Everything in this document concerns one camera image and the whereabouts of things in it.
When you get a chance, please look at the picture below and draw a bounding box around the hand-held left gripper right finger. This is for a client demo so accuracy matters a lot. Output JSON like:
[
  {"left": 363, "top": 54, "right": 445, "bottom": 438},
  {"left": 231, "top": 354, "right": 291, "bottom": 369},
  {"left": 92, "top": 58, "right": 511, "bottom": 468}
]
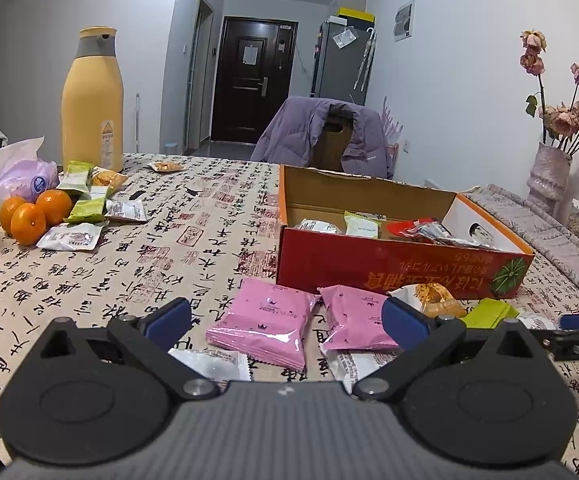
[{"left": 352, "top": 298, "right": 553, "bottom": 402}]

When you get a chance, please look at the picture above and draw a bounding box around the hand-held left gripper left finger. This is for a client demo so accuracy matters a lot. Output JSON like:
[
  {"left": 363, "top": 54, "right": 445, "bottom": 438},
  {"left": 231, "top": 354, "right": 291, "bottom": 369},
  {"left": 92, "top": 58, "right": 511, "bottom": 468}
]
[{"left": 30, "top": 297, "right": 220, "bottom": 402}]

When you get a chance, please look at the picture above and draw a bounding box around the red cardboard box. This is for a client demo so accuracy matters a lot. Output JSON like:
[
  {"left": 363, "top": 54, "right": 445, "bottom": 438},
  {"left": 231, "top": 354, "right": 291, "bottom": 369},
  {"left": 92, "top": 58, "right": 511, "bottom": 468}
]
[{"left": 276, "top": 164, "right": 537, "bottom": 302}]

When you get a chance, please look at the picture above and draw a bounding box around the red silver snack packet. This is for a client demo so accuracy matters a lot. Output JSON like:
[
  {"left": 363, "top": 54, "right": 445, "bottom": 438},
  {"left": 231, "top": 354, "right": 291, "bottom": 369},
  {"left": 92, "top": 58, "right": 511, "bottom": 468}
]
[{"left": 387, "top": 217, "right": 501, "bottom": 250}]

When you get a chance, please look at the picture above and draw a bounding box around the pink snack packet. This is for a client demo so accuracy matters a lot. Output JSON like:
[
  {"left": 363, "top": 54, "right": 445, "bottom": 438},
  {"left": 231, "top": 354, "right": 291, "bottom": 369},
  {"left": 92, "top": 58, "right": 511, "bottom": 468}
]
[
  {"left": 317, "top": 285, "right": 401, "bottom": 352},
  {"left": 205, "top": 278, "right": 321, "bottom": 372}
]

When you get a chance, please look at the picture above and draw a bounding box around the quilted blanket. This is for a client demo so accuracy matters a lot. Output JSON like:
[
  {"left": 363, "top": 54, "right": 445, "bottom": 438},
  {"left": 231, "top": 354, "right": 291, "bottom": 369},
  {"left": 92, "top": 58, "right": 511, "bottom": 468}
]
[{"left": 462, "top": 183, "right": 579, "bottom": 312}]

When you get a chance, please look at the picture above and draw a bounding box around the lime green snack packet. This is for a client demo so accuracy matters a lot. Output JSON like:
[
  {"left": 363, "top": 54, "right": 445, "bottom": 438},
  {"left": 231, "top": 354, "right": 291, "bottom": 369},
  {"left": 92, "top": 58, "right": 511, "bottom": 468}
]
[{"left": 462, "top": 298, "right": 519, "bottom": 330}]

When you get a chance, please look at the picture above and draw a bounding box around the white green snack packet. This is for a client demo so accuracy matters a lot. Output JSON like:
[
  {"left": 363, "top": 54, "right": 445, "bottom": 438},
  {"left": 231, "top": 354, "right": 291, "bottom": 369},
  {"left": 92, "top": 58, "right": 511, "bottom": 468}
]
[{"left": 344, "top": 210, "right": 388, "bottom": 239}]

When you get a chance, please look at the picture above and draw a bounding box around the small white snack packet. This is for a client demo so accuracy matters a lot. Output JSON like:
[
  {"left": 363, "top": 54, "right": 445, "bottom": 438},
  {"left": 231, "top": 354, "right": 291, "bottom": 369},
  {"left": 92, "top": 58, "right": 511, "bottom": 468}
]
[
  {"left": 36, "top": 222, "right": 105, "bottom": 253},
  {"left": 106, "top": 199, "right": 148, "bottom": 225}
]

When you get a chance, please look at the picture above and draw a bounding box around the pink textured vase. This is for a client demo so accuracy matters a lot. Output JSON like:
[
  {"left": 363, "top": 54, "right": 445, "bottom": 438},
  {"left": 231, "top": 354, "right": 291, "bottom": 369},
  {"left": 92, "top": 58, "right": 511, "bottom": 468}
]
[{"left": 526, "top": 141, "right": 574, "bottom": 221}]

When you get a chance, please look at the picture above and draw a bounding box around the orange crisp packet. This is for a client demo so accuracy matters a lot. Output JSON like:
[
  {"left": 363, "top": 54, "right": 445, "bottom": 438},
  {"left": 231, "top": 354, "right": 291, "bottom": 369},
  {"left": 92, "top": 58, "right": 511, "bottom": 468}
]
[{"left": 90, "top": 166, "right": 130, "bottom": 196}]

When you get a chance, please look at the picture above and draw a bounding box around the orange fruit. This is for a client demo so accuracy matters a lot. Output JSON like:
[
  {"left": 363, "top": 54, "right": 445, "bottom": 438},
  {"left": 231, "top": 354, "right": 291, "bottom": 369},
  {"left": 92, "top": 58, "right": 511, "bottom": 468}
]
[
  {"left": 10, "top": 202, "right": 47, "bottom": 247},
  {"left": 36, "top": 189, "right": 73, "bottom": 226},
  {"left": 0, "top": 196, "right": 28, "bottom": 236}
]

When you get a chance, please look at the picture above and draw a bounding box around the wooden chair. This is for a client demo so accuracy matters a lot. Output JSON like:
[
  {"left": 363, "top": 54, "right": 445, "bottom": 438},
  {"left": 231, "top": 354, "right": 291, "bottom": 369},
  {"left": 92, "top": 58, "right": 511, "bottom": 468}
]
[{"left": 314, "top": 110, "right": 355, "bottom": 172}]

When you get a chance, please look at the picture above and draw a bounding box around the white drying rack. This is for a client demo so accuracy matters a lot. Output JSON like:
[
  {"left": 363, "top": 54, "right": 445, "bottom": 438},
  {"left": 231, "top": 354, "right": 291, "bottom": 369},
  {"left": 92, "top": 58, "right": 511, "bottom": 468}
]
[{"left": 381, "top": 97, "right": 406, "bottom": 167}]

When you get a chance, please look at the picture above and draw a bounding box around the dried rose bouquet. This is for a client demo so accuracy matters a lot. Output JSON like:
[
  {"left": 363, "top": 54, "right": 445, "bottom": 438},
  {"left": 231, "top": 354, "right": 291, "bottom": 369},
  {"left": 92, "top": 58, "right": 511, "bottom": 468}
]
[{"left": 519, "top": 30, "right": 579, "bottom": 160}]

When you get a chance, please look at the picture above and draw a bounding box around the purple tissue pack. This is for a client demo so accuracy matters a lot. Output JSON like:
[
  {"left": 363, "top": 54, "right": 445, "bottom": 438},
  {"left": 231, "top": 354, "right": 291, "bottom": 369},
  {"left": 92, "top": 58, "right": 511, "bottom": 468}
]
[{"left": 0, "top": 136, "right": 61, "bottom": 220}]

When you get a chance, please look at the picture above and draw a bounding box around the purple jacket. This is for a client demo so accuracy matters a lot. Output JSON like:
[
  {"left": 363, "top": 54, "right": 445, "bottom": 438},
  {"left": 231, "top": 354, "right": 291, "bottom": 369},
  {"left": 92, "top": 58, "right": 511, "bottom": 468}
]
[{"left": 250, "top": 96, "right": 395, "bottom": 181}]

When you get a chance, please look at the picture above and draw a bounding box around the yellow thermos bottle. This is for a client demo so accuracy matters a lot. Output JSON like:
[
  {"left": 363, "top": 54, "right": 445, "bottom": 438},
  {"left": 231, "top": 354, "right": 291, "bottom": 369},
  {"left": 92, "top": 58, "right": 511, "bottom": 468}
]
[{"left": 61, "top": 26, "right": 124, "bottom": 172}]

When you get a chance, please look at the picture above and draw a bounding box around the dark entrance door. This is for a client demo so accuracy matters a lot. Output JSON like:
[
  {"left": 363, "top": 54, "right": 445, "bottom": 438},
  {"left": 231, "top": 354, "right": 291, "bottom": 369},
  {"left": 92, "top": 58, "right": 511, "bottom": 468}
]
[{"left": 210, "top": 16, "right": 299, "bottom": 147}]

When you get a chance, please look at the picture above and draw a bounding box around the grey fridge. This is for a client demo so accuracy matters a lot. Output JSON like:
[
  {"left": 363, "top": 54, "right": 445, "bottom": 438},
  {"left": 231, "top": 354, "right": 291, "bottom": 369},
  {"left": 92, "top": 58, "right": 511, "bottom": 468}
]
[{"left": 311, "top": 20, "right": 377, "bottom": 106}]

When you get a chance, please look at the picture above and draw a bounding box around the hanging umbrella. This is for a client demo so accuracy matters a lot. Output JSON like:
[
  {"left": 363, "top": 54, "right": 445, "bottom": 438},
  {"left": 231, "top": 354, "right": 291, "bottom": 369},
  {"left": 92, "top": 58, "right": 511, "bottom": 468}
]
[{"left": 353, "top": 27, "right": 378, "bottom": 92}]

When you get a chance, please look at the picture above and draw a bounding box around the clear plastic bag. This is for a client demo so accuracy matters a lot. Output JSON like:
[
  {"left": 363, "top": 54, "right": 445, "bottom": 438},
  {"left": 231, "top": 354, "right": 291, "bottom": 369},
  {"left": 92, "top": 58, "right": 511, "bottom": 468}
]
[{"left": 331, "top": 27, "right": 359, "bottom": 50}]

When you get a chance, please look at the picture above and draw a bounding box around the yellow box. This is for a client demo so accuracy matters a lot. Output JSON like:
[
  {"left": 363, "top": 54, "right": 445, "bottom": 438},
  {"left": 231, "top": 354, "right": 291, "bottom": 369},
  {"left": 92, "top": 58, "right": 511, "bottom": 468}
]
[{"left": 337, "top": 7, "right": 377, "bottom": 25}]

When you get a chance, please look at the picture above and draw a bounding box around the wall poster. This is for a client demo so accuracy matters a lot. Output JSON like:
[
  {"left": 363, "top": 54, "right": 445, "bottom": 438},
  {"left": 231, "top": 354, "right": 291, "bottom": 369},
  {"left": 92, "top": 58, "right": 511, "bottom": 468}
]
[{"left": 393, "top": 0, "right": 417, "bottom": 42}]

